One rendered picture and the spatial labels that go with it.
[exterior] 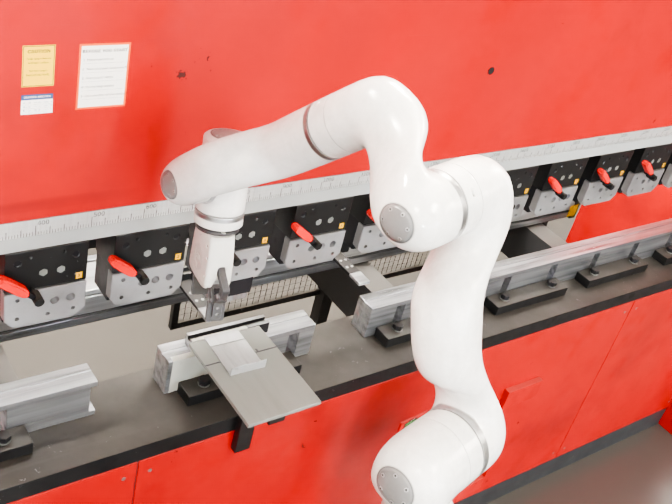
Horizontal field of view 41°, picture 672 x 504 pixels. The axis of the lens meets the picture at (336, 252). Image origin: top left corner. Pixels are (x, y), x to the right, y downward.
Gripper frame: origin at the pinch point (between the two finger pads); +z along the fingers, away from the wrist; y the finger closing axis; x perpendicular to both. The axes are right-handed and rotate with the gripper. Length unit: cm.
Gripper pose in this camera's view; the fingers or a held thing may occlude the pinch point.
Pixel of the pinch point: (207, 302)
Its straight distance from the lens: 161.2
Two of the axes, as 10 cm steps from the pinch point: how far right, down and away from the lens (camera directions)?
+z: -1.8, 8.9, 4.3
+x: 9.0, -0.3, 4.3
